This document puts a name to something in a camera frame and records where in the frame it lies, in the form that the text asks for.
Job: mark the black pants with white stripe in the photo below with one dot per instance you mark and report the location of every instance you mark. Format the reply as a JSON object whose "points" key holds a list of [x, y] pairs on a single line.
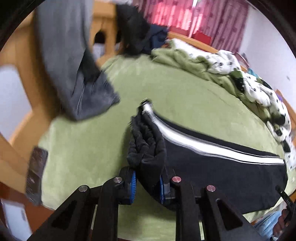
{"points": [[159, 150]]}

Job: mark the grey jeans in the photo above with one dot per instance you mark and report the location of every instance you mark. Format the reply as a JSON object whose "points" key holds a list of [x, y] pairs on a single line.
{"points": [[63, 30]]}

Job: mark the red curtain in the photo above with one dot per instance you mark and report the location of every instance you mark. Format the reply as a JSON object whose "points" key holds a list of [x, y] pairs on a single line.
{"points": [[221, 21]]}

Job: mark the person's hand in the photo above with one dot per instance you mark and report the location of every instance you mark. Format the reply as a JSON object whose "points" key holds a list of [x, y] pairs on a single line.
{"points": [[281, 223]]}

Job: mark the wooden bed frame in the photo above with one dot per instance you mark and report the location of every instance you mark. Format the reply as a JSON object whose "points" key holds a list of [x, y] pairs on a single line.
{"points": [[38, 99]]}

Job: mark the black jacket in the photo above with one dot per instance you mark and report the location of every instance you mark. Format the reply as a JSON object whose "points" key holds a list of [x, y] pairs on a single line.
{"points": [[134, 28]]}

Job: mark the green bed sheet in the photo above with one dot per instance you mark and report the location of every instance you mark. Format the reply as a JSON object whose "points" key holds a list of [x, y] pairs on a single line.
{"points": [[94, 150]]}

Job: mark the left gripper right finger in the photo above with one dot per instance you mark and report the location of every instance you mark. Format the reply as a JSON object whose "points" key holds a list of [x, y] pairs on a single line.
{"points": [[206, 213]]}

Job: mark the green and white floral quilt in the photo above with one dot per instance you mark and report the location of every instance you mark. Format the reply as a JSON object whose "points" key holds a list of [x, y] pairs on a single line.
{"points": [[224, 69]]}

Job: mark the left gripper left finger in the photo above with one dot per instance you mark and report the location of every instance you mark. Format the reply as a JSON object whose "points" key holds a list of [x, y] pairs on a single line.
{"points": [[90, 213]]}

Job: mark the navy blue garment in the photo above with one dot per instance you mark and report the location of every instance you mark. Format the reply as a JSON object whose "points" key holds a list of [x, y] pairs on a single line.
{"points": [[155, 38]]}

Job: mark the black phone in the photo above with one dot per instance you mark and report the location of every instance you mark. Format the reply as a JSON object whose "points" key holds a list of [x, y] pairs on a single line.
{"points": [[37, 163]]}

